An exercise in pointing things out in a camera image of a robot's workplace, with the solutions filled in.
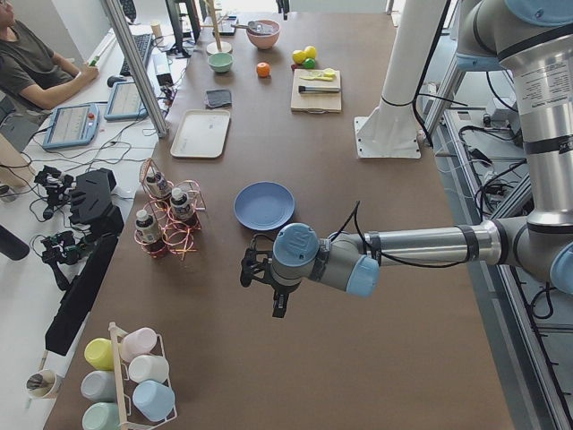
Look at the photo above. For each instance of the black keyboard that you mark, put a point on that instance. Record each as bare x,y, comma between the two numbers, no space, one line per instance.
143,44

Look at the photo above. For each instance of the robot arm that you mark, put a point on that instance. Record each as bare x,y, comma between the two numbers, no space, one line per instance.
533,41

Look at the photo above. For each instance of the yellow plastic knife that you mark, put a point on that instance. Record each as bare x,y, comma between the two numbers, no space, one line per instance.
324,79

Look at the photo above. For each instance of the blue plate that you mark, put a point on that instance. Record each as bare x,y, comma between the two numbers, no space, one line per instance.
264,206

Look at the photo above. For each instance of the wooden cup tree stand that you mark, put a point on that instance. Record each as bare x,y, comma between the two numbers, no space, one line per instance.
210,22

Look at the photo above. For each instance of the dark drink bottle front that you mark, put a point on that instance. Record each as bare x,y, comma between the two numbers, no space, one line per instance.
149,234

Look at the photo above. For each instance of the grey folded cloth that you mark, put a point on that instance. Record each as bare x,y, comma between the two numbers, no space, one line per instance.
218,98

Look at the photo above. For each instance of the green bowl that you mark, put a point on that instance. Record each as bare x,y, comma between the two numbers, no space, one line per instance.
220,62

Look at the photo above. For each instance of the green lime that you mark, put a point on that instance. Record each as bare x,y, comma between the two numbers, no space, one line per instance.
309,63

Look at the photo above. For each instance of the copper wire bottle rack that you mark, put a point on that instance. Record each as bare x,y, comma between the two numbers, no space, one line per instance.
168,221

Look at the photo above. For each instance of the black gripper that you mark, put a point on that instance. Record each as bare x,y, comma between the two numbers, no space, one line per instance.
280,291

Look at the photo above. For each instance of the blue teach pendant far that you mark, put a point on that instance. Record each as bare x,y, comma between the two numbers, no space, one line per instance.
125,103

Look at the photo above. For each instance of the blue teach pendant near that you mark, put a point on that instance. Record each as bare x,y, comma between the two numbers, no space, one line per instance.
72,126

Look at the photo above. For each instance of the yellow lemon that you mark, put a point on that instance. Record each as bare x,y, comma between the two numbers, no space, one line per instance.
298,56
310,52

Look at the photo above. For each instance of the yellow cup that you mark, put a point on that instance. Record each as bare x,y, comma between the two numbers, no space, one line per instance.
99,354

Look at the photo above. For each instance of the paper cup with sticks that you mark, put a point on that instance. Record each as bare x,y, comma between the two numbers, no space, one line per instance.
44,384

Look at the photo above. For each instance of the white cup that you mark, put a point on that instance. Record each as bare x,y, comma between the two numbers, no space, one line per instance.
148,367

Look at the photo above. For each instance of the cream rectangular tray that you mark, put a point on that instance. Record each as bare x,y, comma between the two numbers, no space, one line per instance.
201,134

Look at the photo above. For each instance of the seated person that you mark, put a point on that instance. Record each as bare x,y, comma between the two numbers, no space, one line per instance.
33,76

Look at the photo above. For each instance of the mint green cup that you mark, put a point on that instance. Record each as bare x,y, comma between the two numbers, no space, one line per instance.
101,416

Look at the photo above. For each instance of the orange fruit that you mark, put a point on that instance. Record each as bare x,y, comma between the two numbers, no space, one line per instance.
263,70

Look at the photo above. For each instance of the pink cup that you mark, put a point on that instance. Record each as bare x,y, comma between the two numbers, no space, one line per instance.
136,343

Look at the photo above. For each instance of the lemon slice near knife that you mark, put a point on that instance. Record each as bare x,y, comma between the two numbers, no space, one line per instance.
313,75

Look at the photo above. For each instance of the dark drink bottle middle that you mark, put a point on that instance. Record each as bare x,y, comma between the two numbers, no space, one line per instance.
182,208

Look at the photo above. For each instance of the dark drink bottle back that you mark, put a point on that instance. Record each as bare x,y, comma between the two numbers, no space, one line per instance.
158,186

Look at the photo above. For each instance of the wooden cutting board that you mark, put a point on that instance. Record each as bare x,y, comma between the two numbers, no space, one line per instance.
315,103

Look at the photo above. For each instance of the grey cup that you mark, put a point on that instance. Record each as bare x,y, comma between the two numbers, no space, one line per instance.
99,386

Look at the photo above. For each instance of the wooden cup rack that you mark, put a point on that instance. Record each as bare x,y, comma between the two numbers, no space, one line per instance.
129,416

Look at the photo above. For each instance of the white camera mast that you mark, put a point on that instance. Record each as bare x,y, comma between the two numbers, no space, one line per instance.
389,132

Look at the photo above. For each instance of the blue teach pendant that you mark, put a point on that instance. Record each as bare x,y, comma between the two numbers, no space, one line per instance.
125,103
72,126

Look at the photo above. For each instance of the aluminium frame post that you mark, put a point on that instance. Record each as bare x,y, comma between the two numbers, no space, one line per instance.
124,37

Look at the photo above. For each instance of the metal ice scoop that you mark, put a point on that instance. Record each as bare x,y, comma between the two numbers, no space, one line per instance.
256,27

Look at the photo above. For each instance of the metal cylinder tool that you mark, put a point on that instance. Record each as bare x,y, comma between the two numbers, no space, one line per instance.
305,89

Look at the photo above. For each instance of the pink bowl with ice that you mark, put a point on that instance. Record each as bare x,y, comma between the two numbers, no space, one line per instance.
264,42

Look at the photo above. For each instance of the blue cup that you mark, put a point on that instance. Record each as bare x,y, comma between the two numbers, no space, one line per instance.
154,400

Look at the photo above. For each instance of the dark drink bottle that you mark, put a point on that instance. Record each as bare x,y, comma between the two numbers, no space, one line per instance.
182,208
149,234
158,186

